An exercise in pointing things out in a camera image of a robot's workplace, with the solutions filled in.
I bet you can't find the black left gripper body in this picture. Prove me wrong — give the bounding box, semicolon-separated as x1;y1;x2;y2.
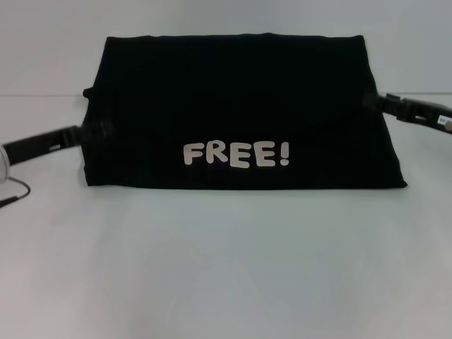
1;124;78;165

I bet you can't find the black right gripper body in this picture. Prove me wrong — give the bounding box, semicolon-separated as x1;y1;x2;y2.
383;92;452;136

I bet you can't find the black shirt with FREE print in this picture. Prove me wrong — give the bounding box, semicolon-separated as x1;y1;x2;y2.
79;32;408;191

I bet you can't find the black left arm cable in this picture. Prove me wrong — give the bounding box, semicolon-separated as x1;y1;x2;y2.
0;176;32;210

